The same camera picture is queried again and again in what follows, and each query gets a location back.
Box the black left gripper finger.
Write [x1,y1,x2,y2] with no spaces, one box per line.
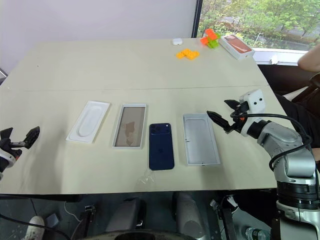
[0,127,14,140]
[21,126,41,151]

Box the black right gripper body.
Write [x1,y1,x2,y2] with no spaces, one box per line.
[223,102,250,135]

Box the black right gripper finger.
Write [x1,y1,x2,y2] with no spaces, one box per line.
[206,110,230,130]
[224,99,241,110]

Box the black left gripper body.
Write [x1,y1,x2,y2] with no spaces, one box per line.
[0,136,26,161]

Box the white moulded tray insert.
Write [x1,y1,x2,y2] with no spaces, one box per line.
[65,100,111,144]

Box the dark blue smartphone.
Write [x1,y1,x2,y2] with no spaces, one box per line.
[148,122,175,172]

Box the grey open phone box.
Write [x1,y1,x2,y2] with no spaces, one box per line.
[182,112,221,167]

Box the white phone box orange print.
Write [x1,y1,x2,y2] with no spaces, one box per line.
[219,34,255,61]

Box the white box with brownish interior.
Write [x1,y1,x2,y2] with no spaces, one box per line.
[111,103,149,150]

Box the person in dark clothes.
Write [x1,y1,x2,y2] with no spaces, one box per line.
[274,74,320,163]

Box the white windowsill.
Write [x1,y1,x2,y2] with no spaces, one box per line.
[249,47,311,67]

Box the small grey block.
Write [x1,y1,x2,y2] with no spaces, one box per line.
[47,213,61,226]

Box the white shoe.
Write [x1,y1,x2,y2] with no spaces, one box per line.
[24,216,46,240]

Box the clear plastic film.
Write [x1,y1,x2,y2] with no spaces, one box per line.
[134,171,156,189]

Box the grey rounded shape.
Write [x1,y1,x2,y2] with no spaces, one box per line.
[104,196,146,233]
[172,191,209,240]

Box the clear plastic bottle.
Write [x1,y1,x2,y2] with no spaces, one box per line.
[244,226,272,240]

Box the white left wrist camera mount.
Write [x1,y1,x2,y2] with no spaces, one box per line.
[0,148,16,174]

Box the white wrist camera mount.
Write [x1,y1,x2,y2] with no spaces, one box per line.
[0,148,16,174]
[238,88,266,138]

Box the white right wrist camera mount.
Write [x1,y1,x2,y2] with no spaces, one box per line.
[238,88,266,138]

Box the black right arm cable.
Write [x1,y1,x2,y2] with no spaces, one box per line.
[230,109,314,174]

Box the thin white cable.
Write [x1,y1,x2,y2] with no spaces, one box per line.
[63,199,83,223]

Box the dark window frame post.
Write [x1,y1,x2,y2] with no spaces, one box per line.
[191,0,203,39]

